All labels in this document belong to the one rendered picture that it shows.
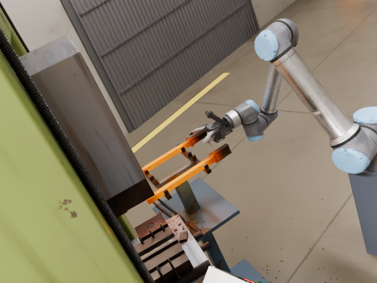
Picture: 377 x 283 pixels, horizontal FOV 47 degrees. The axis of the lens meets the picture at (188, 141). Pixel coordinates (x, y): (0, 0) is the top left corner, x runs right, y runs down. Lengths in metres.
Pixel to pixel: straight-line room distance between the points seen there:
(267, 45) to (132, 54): 3.10
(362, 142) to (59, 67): 1.33
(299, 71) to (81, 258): 1.25
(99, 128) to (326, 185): 2.21
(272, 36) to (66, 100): 1.02
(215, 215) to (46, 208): 1.25
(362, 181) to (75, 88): 1.55
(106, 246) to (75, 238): 0.07
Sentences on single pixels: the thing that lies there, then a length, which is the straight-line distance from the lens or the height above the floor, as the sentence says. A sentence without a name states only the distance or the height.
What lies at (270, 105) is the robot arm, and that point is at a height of 0.93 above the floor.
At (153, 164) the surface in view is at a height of 0.98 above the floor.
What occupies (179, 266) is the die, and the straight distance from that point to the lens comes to 1.52.
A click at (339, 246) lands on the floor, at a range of 2.73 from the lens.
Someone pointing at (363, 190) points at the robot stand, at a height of 0.48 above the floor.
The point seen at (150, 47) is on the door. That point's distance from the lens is 4.99.
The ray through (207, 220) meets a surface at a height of 0.71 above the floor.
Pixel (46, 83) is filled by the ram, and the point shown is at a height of 1.73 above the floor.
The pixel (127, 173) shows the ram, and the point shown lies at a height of 1.41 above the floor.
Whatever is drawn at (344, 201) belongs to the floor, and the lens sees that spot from 2.99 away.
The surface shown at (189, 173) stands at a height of 0.98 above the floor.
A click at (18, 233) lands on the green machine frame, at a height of 1.56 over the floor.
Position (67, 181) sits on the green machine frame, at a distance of 0.90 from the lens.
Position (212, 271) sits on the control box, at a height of 1.20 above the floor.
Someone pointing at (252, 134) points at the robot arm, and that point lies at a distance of 2.28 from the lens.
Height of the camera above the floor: 1.99
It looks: 28 degrees down
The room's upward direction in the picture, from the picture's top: 24 degrees counter-clockwise
